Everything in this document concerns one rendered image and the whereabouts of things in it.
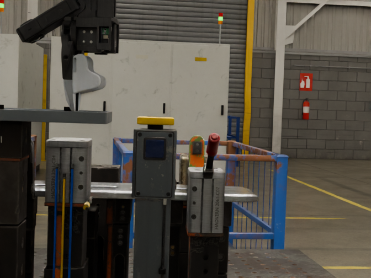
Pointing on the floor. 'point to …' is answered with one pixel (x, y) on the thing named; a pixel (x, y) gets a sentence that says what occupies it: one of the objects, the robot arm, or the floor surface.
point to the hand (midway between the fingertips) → (70, 102)
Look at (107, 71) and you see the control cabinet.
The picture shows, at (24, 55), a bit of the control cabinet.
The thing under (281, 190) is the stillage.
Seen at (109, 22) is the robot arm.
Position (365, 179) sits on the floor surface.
